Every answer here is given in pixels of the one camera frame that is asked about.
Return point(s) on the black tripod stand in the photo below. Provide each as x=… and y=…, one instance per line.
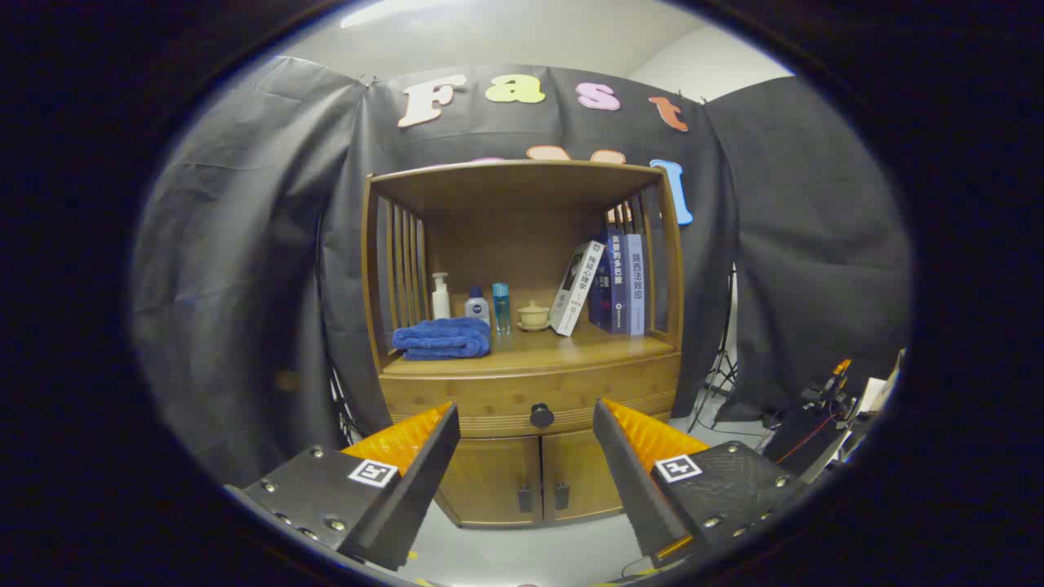
x=338, y=391

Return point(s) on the white book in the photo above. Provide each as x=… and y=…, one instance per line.
x=577, y=287

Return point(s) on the clear blue bottle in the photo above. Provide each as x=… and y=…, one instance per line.
x=501, y=308

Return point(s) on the orange-tipped black clamp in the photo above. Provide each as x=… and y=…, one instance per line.
x=832, y=381

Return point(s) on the wooden cabinet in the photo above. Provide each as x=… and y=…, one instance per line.
x=506, y=191

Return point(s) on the black round drawer knob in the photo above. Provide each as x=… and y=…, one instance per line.
x=541, y=416

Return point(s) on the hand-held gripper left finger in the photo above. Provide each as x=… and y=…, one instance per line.
x=424, y=481

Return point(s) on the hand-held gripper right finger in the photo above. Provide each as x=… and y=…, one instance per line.
x=628, y=481

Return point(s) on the dark blue book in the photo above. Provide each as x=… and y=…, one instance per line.
x=613, y=281

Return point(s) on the pale blue book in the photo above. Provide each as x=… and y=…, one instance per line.
x=635, y=285

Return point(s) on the white bottle blue cap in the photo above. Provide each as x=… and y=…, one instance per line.
x=477, y=308

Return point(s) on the folded blue towel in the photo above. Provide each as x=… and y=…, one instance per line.
x=440, y=338

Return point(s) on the wooden cabinet door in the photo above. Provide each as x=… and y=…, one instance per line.
x=583, y=481
x=497, y=481

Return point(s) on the black equipment case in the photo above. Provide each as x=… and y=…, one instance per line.
x=803, y=436

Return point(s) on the cream lidded teacup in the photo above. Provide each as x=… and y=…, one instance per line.
x=534, y=315

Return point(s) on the wooden countertop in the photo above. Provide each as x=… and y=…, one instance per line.
x=571, y=346

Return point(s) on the white pump bottle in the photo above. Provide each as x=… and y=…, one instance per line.
x=440, y=302

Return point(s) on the white papers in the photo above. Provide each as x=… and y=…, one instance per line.
x=877, y=393

